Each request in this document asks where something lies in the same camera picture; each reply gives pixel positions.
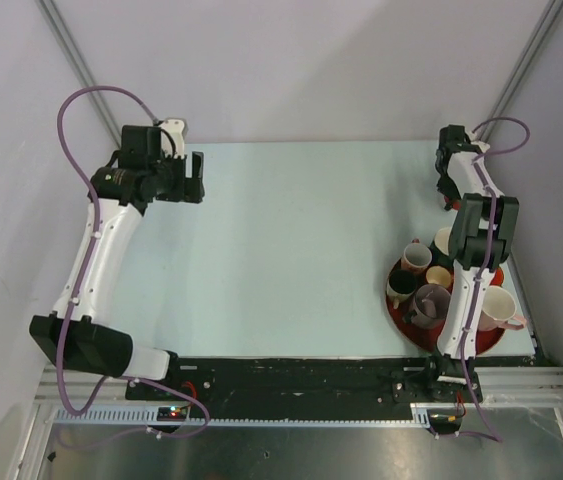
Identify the aluminium frame post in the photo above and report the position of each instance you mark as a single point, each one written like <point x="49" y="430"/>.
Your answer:
<point x="75" y="58"/>
<point x="529" y="56"/>

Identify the right aluminium frame post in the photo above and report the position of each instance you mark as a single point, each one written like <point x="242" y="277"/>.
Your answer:
<point x="529" y="56"/>

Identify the light pink mug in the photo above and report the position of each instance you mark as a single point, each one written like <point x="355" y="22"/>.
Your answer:
<point x="499" y="310"/>

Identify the salmon pink printed mug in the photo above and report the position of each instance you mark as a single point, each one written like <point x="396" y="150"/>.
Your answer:
<point x="416" y="258"/>

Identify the white slotted cable duct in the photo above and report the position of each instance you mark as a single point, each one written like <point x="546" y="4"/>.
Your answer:
<point x="147" y="415"/>

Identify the small orange-red mug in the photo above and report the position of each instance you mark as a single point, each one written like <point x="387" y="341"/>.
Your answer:
<point x="440" y="276"/>

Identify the small circuit board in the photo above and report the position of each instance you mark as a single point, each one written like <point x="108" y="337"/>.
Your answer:
<point x="172" y="413"/>

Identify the red mug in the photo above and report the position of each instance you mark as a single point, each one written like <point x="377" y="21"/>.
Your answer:
<point x="451" y="204"/>

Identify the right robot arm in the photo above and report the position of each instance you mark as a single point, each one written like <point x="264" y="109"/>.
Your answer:
<point x="481" y="235"/>

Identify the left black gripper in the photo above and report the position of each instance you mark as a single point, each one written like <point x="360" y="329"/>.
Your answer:
<point x="188" y="189"/>

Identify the brown patterned mug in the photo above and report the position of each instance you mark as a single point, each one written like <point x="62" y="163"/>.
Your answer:
<point x="401" y="285"/>

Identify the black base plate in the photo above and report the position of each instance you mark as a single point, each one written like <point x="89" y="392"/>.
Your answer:
<point x="320" y="390"/>

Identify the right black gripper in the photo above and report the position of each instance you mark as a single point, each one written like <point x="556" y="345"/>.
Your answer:
<point x="447" y="190"/>

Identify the large orange mug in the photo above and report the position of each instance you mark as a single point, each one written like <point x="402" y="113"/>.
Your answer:
<point x="498" y="277"/>

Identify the mauve mug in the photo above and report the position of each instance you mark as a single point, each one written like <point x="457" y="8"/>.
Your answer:
<point x="429" y="307"/>

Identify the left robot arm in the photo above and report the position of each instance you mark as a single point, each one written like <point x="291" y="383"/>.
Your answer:
<point x="78" y="333"/>

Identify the left aluminium frame post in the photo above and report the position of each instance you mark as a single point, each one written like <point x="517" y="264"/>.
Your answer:
<point x="75" y="58"/>

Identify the dark green mug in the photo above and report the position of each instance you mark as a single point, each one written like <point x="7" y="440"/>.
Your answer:
<point x="439" y="248"/>

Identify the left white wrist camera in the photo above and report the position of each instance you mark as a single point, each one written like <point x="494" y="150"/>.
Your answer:
<point x="174" y="131"/>

